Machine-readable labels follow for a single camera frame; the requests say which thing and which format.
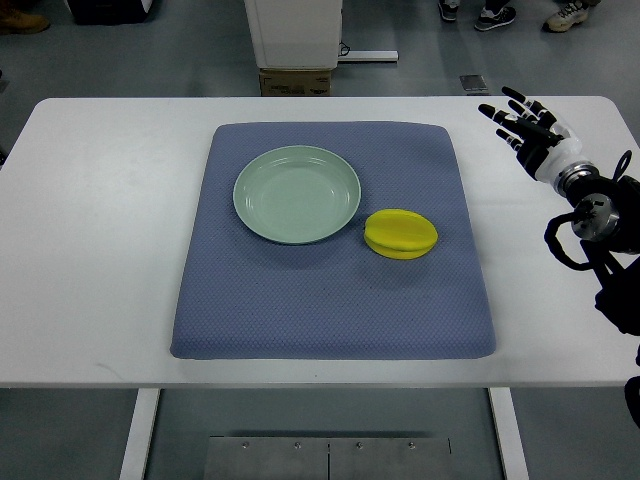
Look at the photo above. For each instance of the light green plate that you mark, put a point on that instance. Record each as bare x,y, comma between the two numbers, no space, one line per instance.
296,194

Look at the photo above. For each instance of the white cabinet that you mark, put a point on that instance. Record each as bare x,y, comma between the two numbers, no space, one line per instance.
295,34

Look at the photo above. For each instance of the grey floor outlet cover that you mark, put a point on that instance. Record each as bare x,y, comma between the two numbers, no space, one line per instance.
473,83

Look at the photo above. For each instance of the cardboard box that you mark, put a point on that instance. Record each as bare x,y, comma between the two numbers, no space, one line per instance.
294,83

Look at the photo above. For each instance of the metal floor plate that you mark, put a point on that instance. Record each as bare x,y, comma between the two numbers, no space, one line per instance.
328,458

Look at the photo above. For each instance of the blue textured mat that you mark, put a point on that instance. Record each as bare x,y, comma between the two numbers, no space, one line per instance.
244,297

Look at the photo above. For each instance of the white table leg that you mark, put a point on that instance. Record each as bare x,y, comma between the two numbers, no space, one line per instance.
508,434
140,434

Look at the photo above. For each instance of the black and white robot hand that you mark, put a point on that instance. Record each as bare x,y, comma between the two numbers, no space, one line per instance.
544,143

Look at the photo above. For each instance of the white left table leg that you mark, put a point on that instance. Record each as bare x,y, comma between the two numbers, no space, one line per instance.
140,434

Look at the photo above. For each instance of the dark sneaker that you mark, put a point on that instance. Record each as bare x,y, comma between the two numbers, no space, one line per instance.
448,10

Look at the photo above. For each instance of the beige sneaker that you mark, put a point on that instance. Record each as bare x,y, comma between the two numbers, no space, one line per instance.
570,15

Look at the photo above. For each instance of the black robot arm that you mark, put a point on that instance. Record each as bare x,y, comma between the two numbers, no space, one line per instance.
605,217

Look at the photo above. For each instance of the black bin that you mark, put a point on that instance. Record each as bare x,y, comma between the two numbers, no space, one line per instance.
110,12

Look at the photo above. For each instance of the white right table leg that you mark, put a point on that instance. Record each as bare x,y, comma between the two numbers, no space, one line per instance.
508,434

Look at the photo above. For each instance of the grey sneaker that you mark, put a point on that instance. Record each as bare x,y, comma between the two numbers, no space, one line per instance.
488,20

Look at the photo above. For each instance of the tan boot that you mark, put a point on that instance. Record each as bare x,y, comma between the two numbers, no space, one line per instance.
15,21

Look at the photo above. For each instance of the white base bar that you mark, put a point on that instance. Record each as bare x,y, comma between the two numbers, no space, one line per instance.
369,56

